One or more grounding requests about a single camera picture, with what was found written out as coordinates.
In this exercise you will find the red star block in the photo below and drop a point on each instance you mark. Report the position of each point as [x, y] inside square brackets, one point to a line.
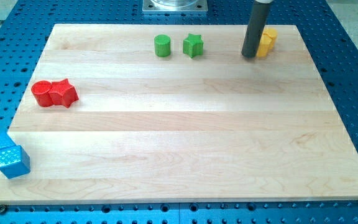
[63, 93]

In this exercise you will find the green star block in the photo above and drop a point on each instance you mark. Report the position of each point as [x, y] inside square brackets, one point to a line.
[193, 45]

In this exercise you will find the left board stop screw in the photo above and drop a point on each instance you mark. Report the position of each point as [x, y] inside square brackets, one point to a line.
[3, 209]

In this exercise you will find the yellow rear block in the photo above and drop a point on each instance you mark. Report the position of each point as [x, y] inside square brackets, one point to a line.
[270, 35]

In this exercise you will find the light wooden board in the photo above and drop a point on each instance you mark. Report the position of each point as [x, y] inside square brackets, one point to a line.
[212, 128]

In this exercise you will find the green cylinder block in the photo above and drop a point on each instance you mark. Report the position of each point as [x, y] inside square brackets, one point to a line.
[162, 45]

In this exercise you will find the blue triangular block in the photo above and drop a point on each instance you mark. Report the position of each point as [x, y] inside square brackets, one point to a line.
[6, 141]

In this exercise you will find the red cylinder block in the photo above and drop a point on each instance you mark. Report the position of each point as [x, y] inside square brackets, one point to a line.
[40, 91]

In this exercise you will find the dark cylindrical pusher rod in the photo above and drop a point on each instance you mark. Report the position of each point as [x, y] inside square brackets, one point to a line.
[255, 27]

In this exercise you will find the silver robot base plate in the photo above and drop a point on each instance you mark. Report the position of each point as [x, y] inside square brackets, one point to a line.
[174, 5]

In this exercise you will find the blue cube block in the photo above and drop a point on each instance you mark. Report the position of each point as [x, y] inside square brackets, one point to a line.
[14, 161]

